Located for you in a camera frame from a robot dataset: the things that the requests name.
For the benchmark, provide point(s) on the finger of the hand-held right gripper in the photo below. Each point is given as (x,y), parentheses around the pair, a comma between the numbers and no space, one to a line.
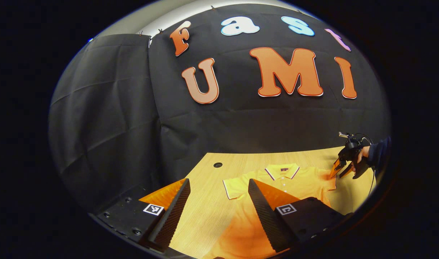
(335,168)
(346,171)

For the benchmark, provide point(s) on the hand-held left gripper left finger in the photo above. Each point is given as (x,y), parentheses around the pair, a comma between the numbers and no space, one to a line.
(172,216)

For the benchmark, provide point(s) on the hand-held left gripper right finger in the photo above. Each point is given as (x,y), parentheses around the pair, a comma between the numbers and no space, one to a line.
(268,219)

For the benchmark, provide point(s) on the orange polo T-shirt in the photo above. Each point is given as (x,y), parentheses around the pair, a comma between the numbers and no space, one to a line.
(241,226)

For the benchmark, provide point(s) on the black backdrop cloth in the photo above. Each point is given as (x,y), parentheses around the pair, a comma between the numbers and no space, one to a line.
(241,118)

